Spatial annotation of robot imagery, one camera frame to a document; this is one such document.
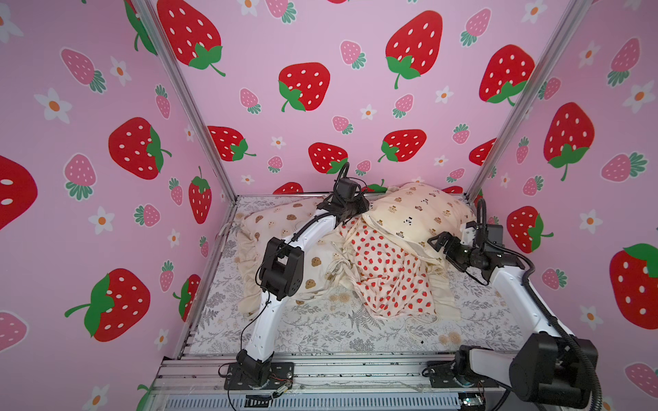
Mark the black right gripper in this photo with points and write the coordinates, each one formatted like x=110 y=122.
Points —
x=447 y=247

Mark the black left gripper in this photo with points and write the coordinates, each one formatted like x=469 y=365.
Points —
x=363 y=206

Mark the cream bear-print pillow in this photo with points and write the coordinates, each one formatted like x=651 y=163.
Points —
x=416 y=212

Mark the white strawberry-print pillowcase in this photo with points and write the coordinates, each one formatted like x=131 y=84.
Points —
x=391 y=280

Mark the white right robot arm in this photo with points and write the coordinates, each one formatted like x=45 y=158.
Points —
x=553 y=367

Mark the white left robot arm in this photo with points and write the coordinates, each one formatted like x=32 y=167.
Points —
x=299 y=262

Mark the leaf-print table cloth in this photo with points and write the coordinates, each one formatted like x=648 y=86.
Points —
x=338 y=323

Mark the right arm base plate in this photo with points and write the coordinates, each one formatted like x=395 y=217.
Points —
x=452 y=374

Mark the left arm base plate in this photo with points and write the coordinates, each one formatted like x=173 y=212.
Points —
x=269 y=376

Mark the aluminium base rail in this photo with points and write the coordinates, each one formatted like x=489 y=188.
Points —
x=380 y=381

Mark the aluminium frame post right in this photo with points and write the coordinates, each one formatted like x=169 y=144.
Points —
x=562 y=35

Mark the aluminium frame post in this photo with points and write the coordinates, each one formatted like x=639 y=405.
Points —
x=562 y=35
x=158 y=37

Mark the aluminium frame post left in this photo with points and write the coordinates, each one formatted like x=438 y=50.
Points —
x=158 y=37

